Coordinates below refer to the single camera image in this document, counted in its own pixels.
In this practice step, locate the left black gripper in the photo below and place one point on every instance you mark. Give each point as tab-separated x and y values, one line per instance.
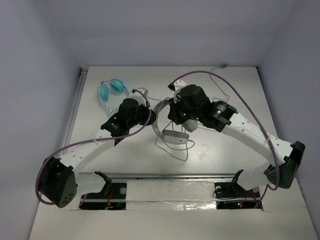
146	115

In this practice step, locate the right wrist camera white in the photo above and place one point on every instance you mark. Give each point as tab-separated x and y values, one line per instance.
176	87

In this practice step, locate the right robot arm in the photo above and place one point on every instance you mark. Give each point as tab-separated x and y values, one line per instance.
190	102

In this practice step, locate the teal cat-ear headphones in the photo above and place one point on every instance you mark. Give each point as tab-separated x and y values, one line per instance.
109	89

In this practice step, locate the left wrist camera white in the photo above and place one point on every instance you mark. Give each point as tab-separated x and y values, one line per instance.
140	95

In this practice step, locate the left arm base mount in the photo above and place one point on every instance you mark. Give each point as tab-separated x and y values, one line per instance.
111	197

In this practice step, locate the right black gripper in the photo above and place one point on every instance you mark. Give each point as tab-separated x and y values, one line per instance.
173	115

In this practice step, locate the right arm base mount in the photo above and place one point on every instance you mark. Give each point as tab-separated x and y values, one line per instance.
231	196

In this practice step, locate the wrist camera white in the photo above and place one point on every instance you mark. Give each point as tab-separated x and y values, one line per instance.
176	87
140	95

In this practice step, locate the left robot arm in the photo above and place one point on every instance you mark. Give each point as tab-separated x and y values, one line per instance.
56	179

